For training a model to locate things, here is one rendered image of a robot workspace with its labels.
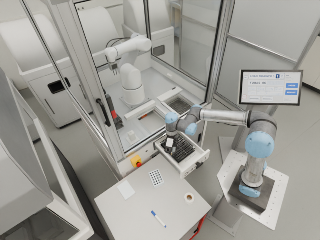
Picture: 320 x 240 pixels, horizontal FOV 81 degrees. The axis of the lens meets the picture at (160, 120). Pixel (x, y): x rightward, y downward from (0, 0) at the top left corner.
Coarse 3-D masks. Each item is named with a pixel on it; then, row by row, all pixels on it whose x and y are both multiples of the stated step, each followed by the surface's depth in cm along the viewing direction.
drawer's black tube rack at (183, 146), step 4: (180, 140) 152; (184, 140) 152; (160, 144) 154; (180, 144) 153; (184, 144) 152; (188, 144) 149; (164, 148) 151; (180, 148) 147; (184, 148) 146; (188, 148) 146; (172, 152) 144; (176, 152) 148; (180, 152) 147; (184, 152) 144; (172, 156) 145; (176, 156) 142; (176, 160) 143; (180, 160) 142
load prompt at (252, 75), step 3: (249, 75) 165; (252, 75) 165; (255, 75) 164; (258, 75) 164; (261, 75) 164; (264, 75) 164; (267, 75) 163; (270, 75) 163; (273, 75) 163; (276, 75) 163; (279, 75) 162; (282, 75) 162; (249, 78) 165; (252, 78) 165; (255, 78) 165; (258, 78) 164; (261, 78) 164; (264, 78) 164; (267, 78) 164; (270, 78) 163; (273, 78) 163; (276, 78) 163; (279, 78) 163; (282, 78) 162
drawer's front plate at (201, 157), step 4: (204, 152) 140; (208, 152) 141; (200, 156) 138; (204, 156) 140; (208, 156) 147; (196, 160) 135; (200, 160) 140; (204, 160) 147; (192, 164) 134; (184, 168) 132; (188, 168) 132; (180, 172) 131; (184, 172) 132; (188, 172) 138; (180, 176) 135; (184, 176) 137
